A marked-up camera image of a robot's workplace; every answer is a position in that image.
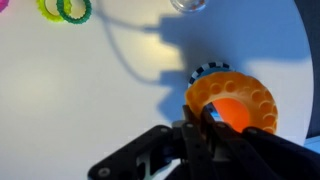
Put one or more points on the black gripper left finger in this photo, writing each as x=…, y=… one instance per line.
x=190, y=118

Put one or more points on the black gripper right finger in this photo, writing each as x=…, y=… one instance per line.
x=209, y=115

